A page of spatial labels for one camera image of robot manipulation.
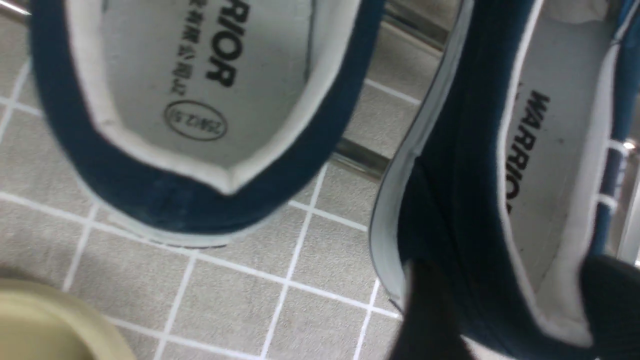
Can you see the grey checkered tablecloth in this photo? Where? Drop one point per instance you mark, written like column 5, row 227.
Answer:
column 300, row 286

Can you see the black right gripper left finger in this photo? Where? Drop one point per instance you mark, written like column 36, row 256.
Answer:
column 429, row 330

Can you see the navy slip-on shoe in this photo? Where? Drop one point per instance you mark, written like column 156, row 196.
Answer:
column 193, row 121
column 511, row 174

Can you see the olive green slipper left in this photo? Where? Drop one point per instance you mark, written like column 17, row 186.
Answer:
column 40, row 322

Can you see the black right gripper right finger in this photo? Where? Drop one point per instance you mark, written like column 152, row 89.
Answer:
column 611, row 299

